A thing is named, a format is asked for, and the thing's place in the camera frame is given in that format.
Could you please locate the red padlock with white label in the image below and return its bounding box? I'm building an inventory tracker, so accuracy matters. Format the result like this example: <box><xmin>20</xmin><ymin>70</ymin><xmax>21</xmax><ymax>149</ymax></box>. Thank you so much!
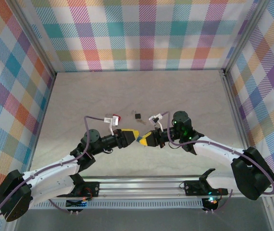
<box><xmin>104</xmin><ymin>112</ymin><xmax>123</xmax><ymax>121</ymax></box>

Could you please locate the long aluminium base rail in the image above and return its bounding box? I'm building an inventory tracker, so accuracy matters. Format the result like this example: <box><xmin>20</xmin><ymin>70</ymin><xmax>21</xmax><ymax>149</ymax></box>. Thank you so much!
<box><xmin>32</xmin><ymin>175</ymin><xmax>274</xmax><ymax>200</ymax></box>

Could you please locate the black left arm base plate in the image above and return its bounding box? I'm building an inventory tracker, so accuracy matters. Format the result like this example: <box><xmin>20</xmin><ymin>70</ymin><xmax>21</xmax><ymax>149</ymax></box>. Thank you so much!
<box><xmin>73</xmin><ymin>181</ymin><xmax>101</xmax><ymax>197</ymax></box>

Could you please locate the aluminium side rail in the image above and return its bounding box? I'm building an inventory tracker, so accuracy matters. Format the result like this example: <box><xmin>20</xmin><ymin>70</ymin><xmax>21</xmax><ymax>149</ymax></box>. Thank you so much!
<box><xmin>220</xmin><ymin>69</ymin><xmax>257</xmax><ymax>151</ymax></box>

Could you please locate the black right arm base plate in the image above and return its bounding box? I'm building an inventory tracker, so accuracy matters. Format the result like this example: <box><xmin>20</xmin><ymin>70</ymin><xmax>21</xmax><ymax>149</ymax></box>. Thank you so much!
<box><xmin>184</xmin><ymin>180</ymin><xmax>229</xmax><ymax>196</ymax></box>

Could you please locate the white slotted cable duct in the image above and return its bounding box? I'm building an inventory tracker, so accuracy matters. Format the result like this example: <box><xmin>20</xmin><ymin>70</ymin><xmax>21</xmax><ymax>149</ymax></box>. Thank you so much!
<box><xmin>32</xmin><ymin>201</ymin><xmax>206</xmax><ymax>209</ymax></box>

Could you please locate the aluminium frame post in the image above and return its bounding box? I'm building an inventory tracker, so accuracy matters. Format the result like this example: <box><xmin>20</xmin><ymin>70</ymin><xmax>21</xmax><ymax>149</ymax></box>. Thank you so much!
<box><xmin>11</xmin><ymin>0</ymin><xmax>57</xmax><ymax>79</ymax></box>
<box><xmin>223</xmin><ymin>0</ymin><xmax>270</xmax><ymax>74</ymax></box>

